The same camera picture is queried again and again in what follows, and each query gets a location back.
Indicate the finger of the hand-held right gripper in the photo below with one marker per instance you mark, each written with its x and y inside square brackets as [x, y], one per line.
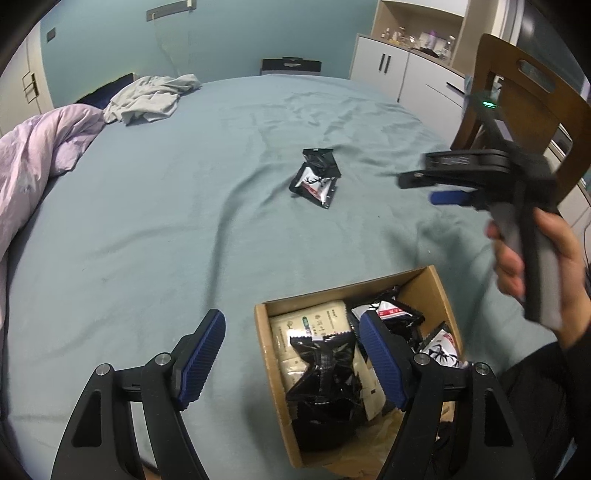
[429, 179]
[450, 198]

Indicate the beige snack packet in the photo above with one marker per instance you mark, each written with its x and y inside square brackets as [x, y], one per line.
[314, 318]
[369, 392]

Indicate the white drawer unit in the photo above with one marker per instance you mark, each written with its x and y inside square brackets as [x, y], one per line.
[577, 203]

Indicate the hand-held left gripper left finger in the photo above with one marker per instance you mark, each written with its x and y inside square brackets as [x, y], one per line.
[203, 355]

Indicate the wooden chair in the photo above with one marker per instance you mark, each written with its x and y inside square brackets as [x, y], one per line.
[545, 129]

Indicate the white cabinet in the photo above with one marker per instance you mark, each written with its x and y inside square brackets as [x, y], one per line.
[415, 83]

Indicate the black snack packet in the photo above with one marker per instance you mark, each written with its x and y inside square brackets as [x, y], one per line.
[314, 180]
[397, 314]
[323, 369]
[328, 424]
[441, 346]

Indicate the person's dark trousered leg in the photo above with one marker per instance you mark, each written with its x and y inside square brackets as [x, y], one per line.
[545, 406]

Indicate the lavender duvet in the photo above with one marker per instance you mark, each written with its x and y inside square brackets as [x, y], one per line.
[37, 147]

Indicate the person's right hand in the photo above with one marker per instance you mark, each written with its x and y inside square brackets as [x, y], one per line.
[565, 277]

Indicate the group of small bottles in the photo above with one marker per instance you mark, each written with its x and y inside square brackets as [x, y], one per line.
[415, 41]

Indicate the black paper bag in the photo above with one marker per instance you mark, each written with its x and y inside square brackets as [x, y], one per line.
[291, 66]

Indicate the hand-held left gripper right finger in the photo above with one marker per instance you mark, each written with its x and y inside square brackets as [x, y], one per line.
[381, 355]

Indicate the dark blue cloth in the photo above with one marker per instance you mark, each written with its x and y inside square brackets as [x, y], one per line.
[97, 94]

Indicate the beige shelf unit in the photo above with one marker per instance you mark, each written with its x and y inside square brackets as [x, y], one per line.
[392, 14]

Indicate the wall socket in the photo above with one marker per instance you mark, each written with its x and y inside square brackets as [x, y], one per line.
[51, 35]

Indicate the cardboard box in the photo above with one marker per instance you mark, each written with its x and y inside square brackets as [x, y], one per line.
[272, 350]

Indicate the white wardrobe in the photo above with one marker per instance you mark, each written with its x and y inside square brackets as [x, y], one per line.
[27, 87]

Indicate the grey crumpled clothing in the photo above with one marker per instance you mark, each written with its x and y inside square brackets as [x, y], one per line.
[147, 97]

